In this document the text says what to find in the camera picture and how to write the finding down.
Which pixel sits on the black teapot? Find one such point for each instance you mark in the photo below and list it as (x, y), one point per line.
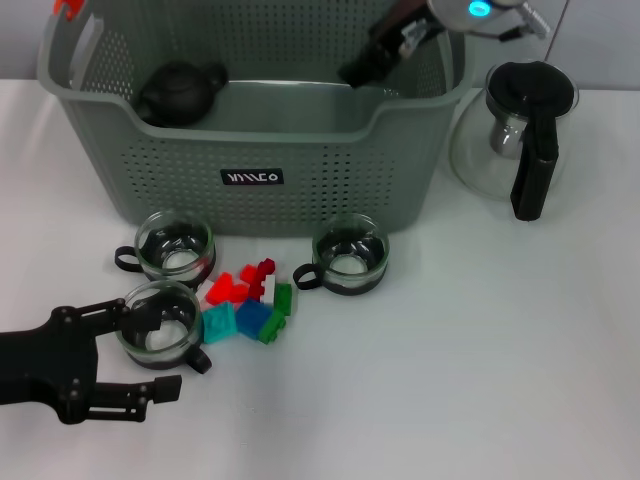
(177, 92)

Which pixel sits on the blue toy block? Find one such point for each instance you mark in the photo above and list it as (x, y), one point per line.
(252, 320)

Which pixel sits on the teal toy block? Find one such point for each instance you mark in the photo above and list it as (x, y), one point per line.
(220, 324)

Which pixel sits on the green toy block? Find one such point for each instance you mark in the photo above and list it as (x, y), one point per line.
(271, 329)
(283, 299)

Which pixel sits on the glass carafe with black lid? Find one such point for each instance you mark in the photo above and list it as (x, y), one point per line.
(530, 85)

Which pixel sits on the coral red toy block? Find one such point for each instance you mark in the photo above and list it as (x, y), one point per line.
(222, 290)

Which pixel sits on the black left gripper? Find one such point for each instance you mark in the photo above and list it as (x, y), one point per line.
(55, 365)

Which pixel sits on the grey perforated storage basket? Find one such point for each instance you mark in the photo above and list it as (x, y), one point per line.
(325, 175)

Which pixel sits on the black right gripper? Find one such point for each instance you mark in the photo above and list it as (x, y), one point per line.
(405, 25)

